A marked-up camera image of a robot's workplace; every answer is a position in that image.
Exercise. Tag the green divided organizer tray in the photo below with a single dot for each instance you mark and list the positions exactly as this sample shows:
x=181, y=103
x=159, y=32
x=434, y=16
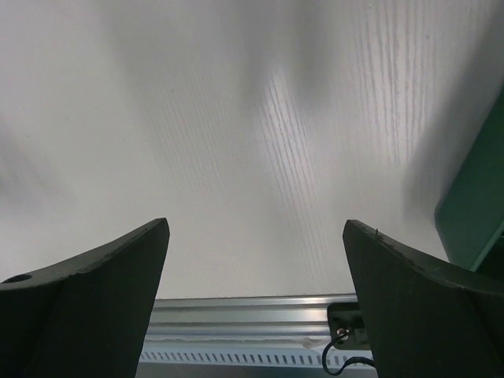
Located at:
x=470, y=218

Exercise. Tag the aluminium mounting rail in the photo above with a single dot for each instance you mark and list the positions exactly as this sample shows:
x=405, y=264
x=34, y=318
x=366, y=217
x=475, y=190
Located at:
x=281, y=317

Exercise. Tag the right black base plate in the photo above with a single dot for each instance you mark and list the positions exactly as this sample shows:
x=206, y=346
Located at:
x=345, y=321

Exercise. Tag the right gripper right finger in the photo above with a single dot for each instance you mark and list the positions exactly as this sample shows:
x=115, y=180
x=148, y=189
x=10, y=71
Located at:
x=424, y=316

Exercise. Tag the white slotted cable duct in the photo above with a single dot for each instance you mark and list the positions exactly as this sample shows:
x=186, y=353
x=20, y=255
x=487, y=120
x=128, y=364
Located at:
x=290, y=356

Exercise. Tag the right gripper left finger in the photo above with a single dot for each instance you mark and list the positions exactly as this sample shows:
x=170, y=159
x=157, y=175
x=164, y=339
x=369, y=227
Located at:
x=86, y=316

